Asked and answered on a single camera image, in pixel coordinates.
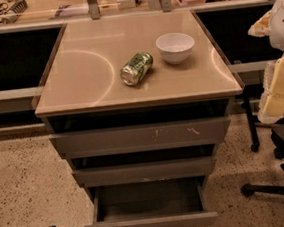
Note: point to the coiled cable tool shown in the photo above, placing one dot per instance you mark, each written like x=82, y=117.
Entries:
x=14, y=12

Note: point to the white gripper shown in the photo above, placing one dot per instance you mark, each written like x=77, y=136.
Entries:
x=282, y=27

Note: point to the green soda can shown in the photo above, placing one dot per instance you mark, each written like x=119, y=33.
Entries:
x=136, y=67

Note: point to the grey bottom drawer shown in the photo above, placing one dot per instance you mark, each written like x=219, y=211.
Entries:
x=172, y=203

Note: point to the grey drawer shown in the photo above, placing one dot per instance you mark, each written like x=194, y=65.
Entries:
x=149, y=171
x=156, y=136
x=172, y=203

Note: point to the grey drawer cabinet with top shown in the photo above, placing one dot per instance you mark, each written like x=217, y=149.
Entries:
x=83, y=90

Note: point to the black table leg with caster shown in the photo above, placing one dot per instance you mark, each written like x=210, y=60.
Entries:
x=251, y=121

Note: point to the grey middle drawer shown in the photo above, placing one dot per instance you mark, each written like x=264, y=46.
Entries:
x=149, y=171

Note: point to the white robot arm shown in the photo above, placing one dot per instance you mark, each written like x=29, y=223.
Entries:
x=271, y=24

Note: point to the grey top drawer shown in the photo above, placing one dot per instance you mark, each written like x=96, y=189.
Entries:
x=156, y=136

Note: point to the white bowl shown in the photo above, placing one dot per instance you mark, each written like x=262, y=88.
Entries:
x=175, y=47

